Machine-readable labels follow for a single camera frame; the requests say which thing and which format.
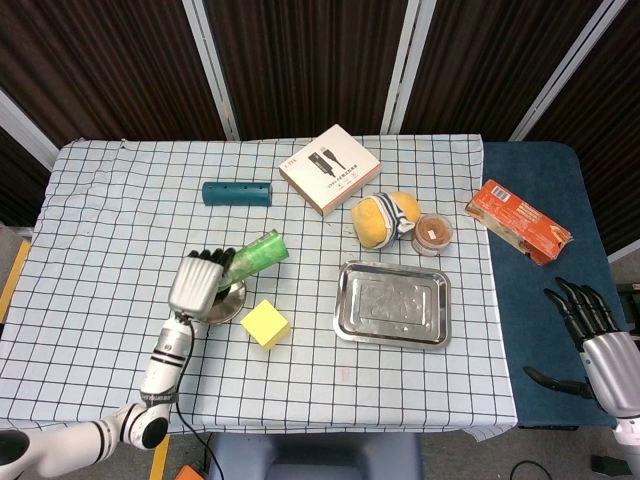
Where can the small clear snack jar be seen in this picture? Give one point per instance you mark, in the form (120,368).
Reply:
(433,234)

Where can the checkered tablecloth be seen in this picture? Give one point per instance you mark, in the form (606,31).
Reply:
(100,225)

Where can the teal half-cylinder block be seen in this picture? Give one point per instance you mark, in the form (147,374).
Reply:
(235,195)

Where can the black floor equipment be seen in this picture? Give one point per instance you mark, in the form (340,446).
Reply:
(630,294)

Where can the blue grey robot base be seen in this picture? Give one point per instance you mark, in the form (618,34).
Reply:
(315,457)

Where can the dark folding partition screen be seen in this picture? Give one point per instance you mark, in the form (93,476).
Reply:
(310,60)

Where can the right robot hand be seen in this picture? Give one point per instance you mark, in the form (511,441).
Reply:
(615,372)

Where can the black floor adapter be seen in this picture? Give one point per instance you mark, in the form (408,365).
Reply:
(605,464)

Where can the green chip can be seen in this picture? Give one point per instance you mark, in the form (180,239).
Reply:
(260,255)

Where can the orange carton box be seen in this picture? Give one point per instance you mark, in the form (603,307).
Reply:
(520,220)

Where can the rectangular steel tray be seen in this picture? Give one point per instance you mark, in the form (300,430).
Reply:
(395,307)

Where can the orange floor object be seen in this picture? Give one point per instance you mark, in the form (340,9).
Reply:
(187,472)

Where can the yellow plush toy striped cloth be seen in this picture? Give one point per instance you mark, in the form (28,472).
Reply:
(370,220)

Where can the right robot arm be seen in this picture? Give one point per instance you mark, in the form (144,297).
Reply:
(629,432)

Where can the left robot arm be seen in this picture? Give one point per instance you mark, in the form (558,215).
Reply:
(160,370)

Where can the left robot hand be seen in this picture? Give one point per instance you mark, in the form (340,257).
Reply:
(192,287)

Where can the yellow cube block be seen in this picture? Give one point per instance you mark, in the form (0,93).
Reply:
(265,325)

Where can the round metal plate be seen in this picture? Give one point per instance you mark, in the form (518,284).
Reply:
(231,305)

